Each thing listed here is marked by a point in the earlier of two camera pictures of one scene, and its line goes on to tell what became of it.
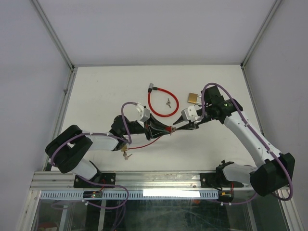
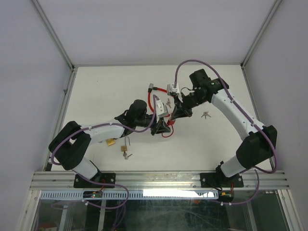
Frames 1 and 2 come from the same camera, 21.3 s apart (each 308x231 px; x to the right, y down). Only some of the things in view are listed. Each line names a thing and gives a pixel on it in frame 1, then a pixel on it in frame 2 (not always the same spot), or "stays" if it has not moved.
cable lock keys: (168, 103) stays
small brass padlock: (124, 148) stays
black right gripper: (189, 127) to (178, 104)
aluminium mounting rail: (55, 180) stays
